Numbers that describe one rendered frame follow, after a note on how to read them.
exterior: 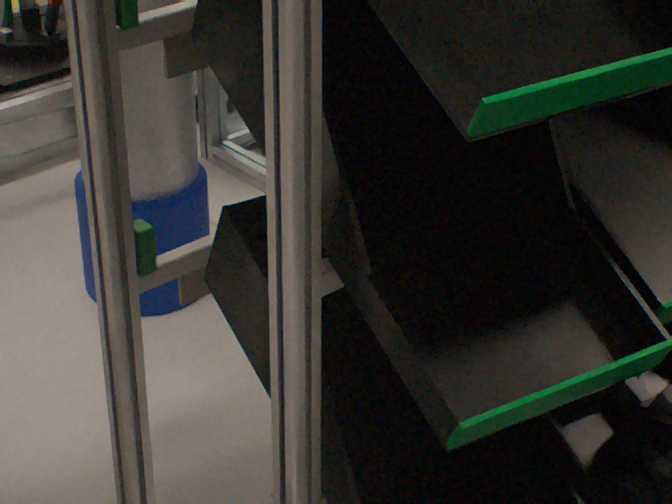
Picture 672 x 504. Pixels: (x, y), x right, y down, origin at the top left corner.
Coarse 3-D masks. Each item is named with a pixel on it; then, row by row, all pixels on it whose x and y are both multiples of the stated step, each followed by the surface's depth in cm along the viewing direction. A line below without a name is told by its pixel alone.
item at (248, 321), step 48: (240, 240) 75; (240, 288) 77; (240, 336) 79; (336, 336) 81; (336, 384) 79; (384, 384) 80; (336, 432) 71; (384, 432) 78; (432, 432) 79; (528, 432) 78; (336, 480) 73; (384, 480) 76; (432, 480) 77; (480, 480) 78; (528, 480) 78
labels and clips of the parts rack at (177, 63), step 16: (128, 0) 72; (128, 16) 73; (176, 48) 78; (192, 48) 79; (176, 64) 78; (192, 64) 79; (144, 224) 80; (144, 240) 80; (144, 256) 81; (144, 272) 81; (192, 272) 86; (192, 288) 87
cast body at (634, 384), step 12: (624, 384) 83; (636, 384) 83; (612, 396) 85; (624, 396) 84; (636, 396) 83; (648, 396) 83; (660, 396) 79; (624, 408) 84; (660, 408) 79; (624, 420) 82; (624, 432) 82; (636, 432) 81; (636, 444) 82; (648, 444) 81; (636, 456) 82; (648, 456) 81; (648, 468) 82
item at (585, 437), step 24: (648, 384) 86; (576, 408) 84; (600, 408) 84; (552, 432) 80; (576, 432) 83; (600, 432) 83; (576, 456) 79; (600, 456) 82; (624, 456) 82; (576, 480) 79; (600, 480) 81; (624, 480) 81; (648, 480) 82
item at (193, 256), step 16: (192, 0) 77; (144, 16) 74; (160, 16) 75; (176, 16) 75; (192, 16) 76; (128, 32) 73; (144, 32) 74; (160, 32) 75; (176, 32) 76; (128, 48) 74; (208, 240) 85; (160, 256) 83; (176, 256) 83; (192, 256) 84; (208, 256) 85; (160, 272) 82; (176, 272) 83; (144, 288) 82; (336, 288) 67
